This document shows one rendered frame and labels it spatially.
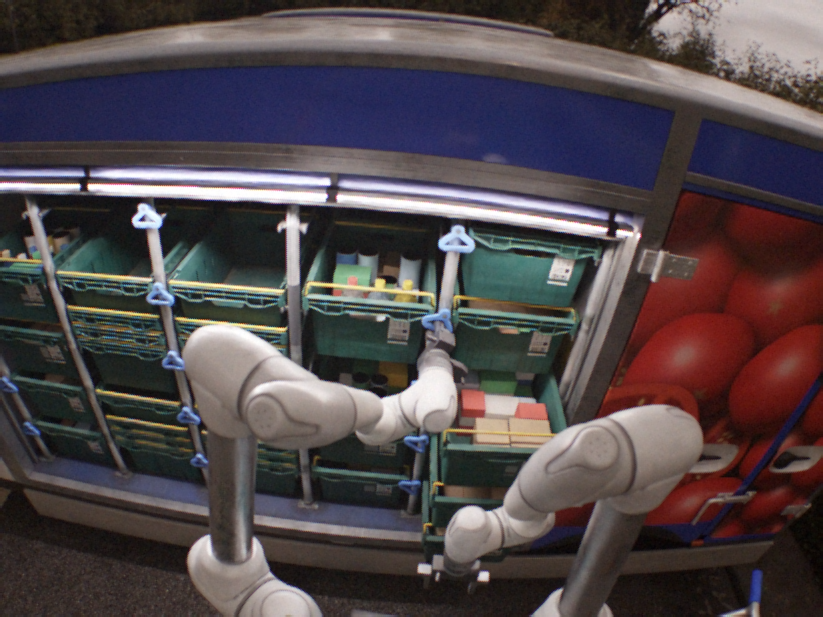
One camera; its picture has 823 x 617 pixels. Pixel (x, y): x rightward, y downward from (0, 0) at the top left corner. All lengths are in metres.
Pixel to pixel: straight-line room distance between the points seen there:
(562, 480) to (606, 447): 0.08
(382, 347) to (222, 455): 0.83
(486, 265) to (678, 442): 0.85
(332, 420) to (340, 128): 0.66
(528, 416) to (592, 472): 1.00
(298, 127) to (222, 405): 0.65
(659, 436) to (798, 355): 1.16
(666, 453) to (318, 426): 0.54
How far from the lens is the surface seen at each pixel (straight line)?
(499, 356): 1.69
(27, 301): 2.14
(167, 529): 2.59
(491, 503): 1.76
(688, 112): 1.30
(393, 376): 2.15
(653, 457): 0.83
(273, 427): 0.75
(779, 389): 2.01
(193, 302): 1.72
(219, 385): 0.85
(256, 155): 1.24
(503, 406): 1.82
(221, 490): 1.04
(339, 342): 1.66
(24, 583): 3.30
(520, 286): 1.55
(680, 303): 1.52
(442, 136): 1.17
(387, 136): 1.18
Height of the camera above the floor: 2.55
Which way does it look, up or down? 35 degrees down
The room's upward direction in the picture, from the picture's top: 8 degrees clockwise
